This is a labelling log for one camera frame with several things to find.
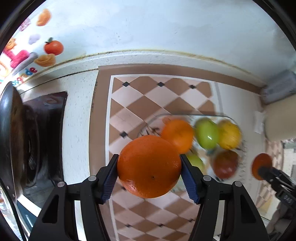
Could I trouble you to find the oval deer-pattern plate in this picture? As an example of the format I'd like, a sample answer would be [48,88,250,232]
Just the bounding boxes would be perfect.
[137,113,247,185]

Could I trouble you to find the yellow orange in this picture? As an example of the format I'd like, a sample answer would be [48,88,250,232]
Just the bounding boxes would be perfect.
[218,120,242,150]

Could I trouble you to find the white folded paper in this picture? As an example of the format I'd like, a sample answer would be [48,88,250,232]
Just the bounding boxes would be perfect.
[253,111,265,134]

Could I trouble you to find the cream utensil holder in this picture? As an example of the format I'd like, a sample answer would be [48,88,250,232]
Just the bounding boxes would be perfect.
[264,94,296,142]

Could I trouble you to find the orange fruit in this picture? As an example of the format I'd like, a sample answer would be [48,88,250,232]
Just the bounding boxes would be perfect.
[117,135,182,199]
[161,119,194,154]

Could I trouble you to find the dark red apple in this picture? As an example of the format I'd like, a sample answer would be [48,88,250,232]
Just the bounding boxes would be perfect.
[212,150,238,180]

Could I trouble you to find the colourful wall stickers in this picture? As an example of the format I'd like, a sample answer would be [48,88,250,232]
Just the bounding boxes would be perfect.
[1,9,64,86]

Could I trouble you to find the dark orange tangerine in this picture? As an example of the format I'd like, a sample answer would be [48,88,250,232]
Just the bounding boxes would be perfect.
[251,153,273,181]

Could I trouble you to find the black frying pan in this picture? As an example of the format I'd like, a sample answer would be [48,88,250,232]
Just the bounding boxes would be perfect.
[1,82,26,202]

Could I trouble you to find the black gas stove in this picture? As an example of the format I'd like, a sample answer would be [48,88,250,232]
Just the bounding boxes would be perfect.
[21,91,68,207]

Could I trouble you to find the green apple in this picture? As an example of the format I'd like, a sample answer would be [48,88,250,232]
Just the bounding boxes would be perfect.
[186,153,206,174]
[195,118,219,150]

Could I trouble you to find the checkered brown table mat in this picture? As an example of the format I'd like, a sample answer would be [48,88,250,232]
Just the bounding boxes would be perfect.
[89,64,284,241]

